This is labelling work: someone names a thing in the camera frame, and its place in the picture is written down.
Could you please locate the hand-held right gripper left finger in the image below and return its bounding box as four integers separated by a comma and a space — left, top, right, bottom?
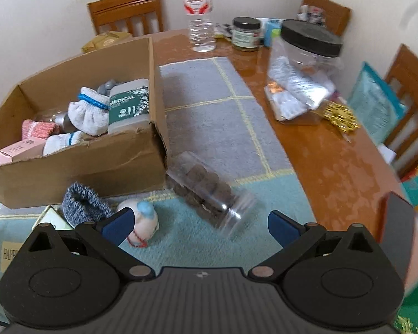
21, 208, 154, 281

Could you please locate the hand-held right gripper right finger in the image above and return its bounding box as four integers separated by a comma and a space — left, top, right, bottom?
249, 210, 383, 281

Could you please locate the cardboard box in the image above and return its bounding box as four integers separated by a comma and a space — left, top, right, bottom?
0, 36, 171, 209

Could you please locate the clear jar of dark cookies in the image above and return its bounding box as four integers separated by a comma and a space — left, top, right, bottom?
165, 151, 258, 240

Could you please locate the pink and white carton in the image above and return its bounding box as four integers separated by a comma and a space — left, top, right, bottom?
0, 138, 45, 165

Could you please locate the white figurine with blue hat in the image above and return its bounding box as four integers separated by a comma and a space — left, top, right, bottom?
116, 200, 160, 249

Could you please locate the blue knitted sock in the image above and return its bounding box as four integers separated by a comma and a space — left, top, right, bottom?
62, 181, 116, 227

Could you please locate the white and green flat box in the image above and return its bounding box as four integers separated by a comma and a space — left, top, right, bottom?
31, 205, 74, 232

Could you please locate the white sock with blue stripe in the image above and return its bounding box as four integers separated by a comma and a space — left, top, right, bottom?
43, 131, 85, 156
68, 87, 111, 135

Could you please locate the dark grey board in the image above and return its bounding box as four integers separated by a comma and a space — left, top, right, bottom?
379, 191, 416, 288

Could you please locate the red and pink knitted sock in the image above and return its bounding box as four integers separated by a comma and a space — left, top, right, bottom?
21, 119, 62, 143

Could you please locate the green medical box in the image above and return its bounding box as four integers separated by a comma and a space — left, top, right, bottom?
107, 79, 150, 134

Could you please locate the gold tinsel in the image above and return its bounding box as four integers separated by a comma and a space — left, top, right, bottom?
321, 100, 359, 137

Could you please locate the clear bottle with silver cap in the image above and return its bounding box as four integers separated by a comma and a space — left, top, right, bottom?
38, 109, 71, 126

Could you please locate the blue and grey checked mat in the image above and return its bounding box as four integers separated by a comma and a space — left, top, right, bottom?
0, 57, 300, 321

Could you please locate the grey plush toy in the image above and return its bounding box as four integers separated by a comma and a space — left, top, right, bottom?
97, 80, 122, 95

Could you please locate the teal bag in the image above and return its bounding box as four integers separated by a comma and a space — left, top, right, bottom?
347, 62, 405, 146

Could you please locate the green cloth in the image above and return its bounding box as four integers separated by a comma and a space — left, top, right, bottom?
393, 285, 418, 334

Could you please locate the wooden chair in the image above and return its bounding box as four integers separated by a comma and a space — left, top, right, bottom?
382, 43, 418, 179
300, 0, 353, 37
87, 0, 165, 38

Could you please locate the large plastic jar black lid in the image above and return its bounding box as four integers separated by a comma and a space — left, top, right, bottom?
268, 19, 344, 112

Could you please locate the yellow bag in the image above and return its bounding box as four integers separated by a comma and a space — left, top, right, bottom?
81, 31, 133, 55

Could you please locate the small jar with dark lid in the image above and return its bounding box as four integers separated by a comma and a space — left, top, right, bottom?
231, 17, 263, 52

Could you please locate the small blue and green container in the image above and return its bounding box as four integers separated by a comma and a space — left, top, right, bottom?
264, 19, 283, 48

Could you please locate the clear plastic water bottle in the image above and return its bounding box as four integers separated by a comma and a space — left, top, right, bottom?
183, 0, 217, 53

